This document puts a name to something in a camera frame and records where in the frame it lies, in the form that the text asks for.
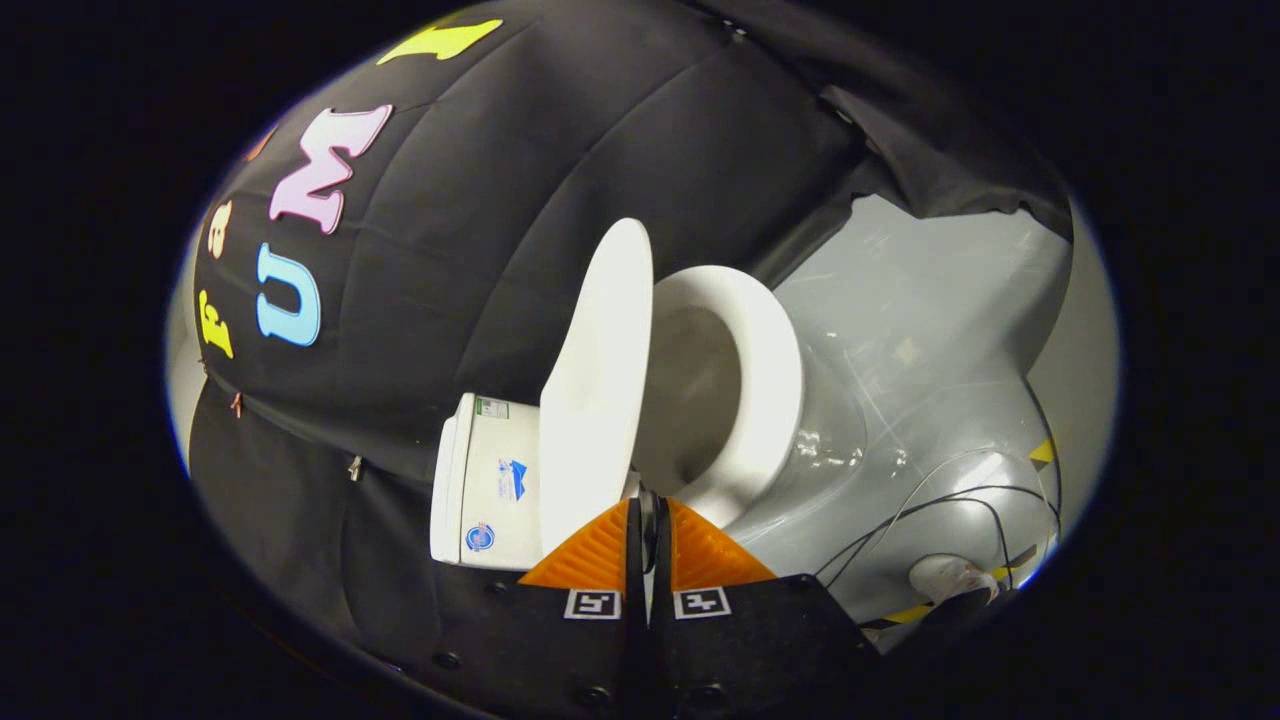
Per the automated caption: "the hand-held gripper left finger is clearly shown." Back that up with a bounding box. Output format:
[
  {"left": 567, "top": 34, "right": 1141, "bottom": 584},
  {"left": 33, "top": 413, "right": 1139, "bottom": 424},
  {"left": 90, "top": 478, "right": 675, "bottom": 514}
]
[{"left": 430, "top": 497, "right": 648, "bottom": 720}]

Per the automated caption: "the black backdrop cloth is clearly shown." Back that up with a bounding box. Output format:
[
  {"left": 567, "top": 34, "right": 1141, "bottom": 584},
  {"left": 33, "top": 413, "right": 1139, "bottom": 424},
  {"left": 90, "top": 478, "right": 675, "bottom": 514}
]
[{"left": 188, "top": 0, "right": 1077, "bottom": 691}]

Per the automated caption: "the white toilet bowl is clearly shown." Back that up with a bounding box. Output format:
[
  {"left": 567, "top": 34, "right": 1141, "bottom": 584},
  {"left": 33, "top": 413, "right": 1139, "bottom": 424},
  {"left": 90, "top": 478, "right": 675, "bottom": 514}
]
[{"left": 718, "top": 340, "right": 870, "bottom": 533}]

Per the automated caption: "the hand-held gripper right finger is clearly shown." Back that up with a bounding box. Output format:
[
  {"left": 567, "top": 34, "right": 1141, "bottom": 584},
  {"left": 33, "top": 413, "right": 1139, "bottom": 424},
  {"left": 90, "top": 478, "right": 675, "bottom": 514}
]
[{"left": 647, "top": 497, "right": 883, "bottom": 720}]

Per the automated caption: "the white shoe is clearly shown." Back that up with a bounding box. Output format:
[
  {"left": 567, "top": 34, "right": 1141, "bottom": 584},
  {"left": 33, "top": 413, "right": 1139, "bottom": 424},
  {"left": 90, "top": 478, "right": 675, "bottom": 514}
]
[{"left": 908, "top": 554, "right": 1002, "bottom": 607}]

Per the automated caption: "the thin black cable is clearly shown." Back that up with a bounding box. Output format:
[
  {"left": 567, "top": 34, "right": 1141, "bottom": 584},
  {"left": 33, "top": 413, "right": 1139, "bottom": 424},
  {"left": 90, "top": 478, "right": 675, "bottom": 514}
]
[{"left": 814, "top": 484, "right": 1062, "bottom": 591}]

